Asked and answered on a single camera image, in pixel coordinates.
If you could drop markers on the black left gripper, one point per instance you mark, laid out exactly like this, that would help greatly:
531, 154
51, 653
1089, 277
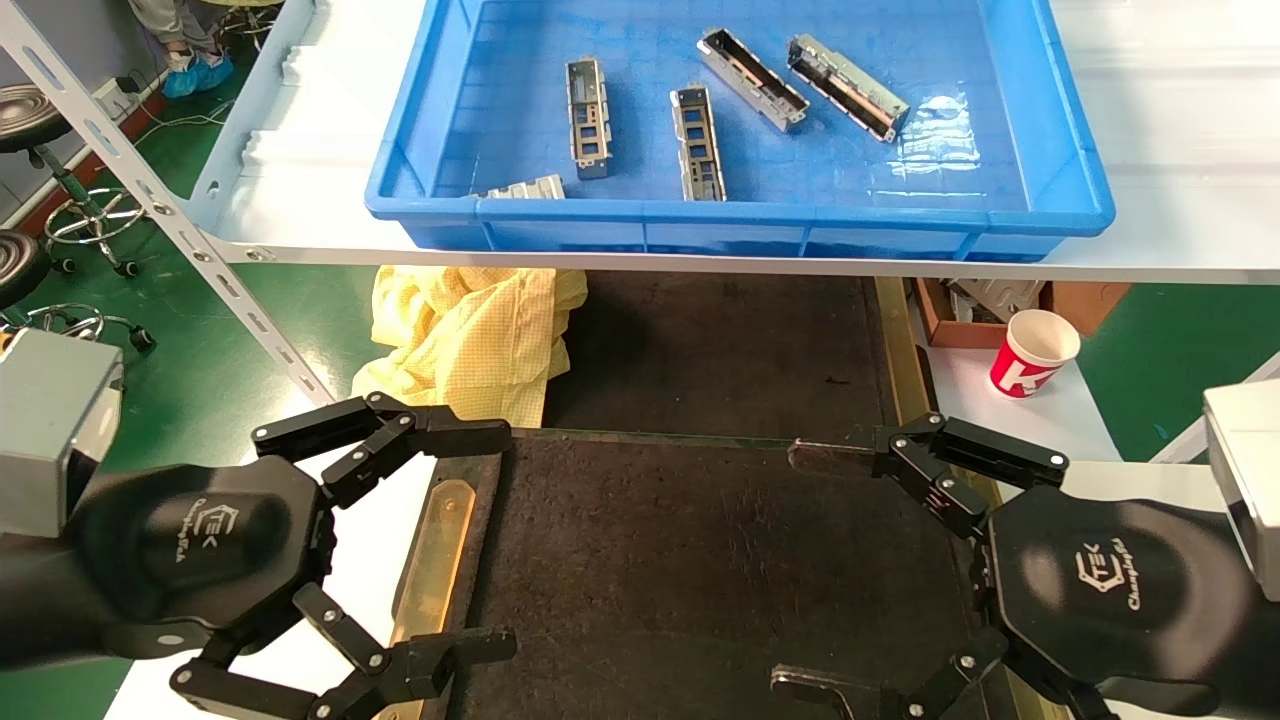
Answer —
200, 540

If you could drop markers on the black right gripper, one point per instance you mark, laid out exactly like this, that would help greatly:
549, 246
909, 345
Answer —
1110, 590

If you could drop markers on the grey metal channel part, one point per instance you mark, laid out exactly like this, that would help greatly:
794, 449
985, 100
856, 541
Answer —
750, 92
588, 128
855, 75
697, 140
535, 188

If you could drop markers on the red white paper cup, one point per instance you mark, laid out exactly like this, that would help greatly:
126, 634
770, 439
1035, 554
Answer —
1025, 365

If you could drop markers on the yellow cloth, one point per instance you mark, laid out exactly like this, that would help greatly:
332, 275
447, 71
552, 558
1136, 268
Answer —
470, 340

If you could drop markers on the black work mat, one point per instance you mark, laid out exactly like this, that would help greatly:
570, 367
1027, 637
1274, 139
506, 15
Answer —
680, 560

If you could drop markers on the grey plastic pieces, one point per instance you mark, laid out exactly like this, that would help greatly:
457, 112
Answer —
1000, 298

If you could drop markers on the brown cardboard box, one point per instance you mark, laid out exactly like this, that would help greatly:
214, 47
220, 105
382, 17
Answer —
1085, 300

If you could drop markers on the black felt mat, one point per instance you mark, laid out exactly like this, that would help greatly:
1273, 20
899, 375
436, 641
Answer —
720, 350

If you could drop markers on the blue plastic tray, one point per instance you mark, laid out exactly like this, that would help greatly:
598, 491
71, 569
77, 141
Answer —
800, 170

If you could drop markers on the black stool chrome base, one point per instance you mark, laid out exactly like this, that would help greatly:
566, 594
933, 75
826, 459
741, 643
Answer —
25, 115
15, 265

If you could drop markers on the blue shoe cover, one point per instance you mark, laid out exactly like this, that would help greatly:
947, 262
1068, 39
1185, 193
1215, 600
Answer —
200, 75

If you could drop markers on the white power strip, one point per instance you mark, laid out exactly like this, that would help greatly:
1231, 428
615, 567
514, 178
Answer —
115, 95

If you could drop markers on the grey trouser leg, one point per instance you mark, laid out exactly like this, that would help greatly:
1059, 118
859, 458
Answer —
170, 20

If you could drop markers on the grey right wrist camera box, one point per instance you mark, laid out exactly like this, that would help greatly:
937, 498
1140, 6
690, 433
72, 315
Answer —
1250, 480

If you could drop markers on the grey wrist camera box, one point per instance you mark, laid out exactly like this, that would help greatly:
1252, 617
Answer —
50, 420
1250, 480

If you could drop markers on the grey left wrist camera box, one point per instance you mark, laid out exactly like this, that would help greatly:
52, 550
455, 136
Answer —
50, 420

